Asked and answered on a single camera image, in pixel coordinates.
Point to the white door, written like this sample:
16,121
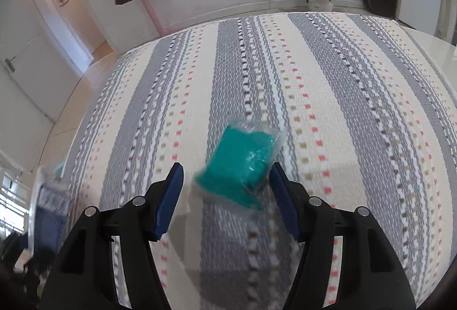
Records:
32,46

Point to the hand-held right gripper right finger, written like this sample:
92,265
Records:
285,203

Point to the teal cloth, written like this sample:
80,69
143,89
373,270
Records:
239,160

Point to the blue and white carton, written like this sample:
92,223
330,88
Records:
51,217

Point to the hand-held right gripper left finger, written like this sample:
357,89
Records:
169,203

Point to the striped woven tablecloth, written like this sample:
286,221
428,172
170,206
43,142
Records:
357,117

